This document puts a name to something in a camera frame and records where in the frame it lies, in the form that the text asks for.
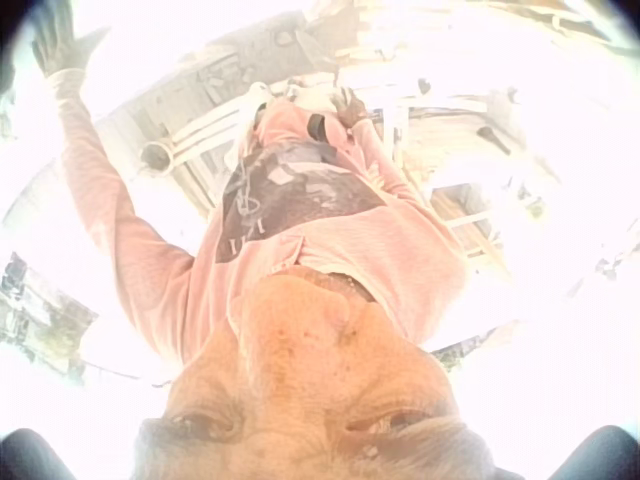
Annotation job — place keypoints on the dark hammer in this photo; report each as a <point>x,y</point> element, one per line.
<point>492,139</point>

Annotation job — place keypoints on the person's right hand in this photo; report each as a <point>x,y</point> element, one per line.
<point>354,110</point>

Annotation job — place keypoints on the person's legs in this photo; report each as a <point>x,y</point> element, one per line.
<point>287,125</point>

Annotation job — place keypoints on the white plastic pipe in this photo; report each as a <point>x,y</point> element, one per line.
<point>187,140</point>

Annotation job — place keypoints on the white metal frame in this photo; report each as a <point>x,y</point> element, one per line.
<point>430,107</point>

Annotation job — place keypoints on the wooden ladder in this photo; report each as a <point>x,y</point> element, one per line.
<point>467,222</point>

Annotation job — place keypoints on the person's left hand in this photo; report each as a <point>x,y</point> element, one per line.
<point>62,50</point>

